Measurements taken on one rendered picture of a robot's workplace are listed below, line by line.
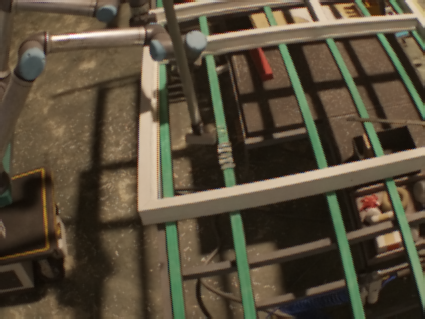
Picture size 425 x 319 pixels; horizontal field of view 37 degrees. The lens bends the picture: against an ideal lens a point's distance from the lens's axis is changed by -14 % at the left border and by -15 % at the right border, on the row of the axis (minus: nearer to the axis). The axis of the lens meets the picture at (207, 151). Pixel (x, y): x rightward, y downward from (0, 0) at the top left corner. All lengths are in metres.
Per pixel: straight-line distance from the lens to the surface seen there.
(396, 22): 3.33
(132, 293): 3.42
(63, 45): 2.76
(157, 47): 2.73
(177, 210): 2.42
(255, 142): 3.17
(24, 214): 3.58
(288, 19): 3.92
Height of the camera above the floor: 2.55
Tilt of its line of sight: 39 degrees down
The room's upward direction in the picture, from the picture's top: 13 degrees counter-clockwise
